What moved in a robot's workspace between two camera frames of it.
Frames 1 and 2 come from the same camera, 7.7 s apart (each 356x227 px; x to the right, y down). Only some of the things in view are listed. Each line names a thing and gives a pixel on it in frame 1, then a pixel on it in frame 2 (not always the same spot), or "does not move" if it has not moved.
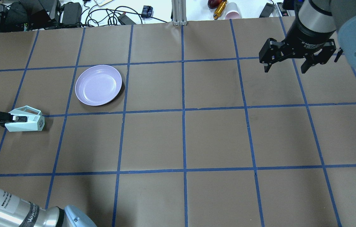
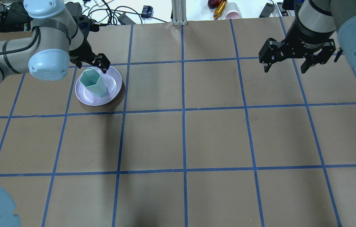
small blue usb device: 147,12 does not move
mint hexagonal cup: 35,121 → 91,78
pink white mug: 232,11 does not move
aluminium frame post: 179,12 does not move
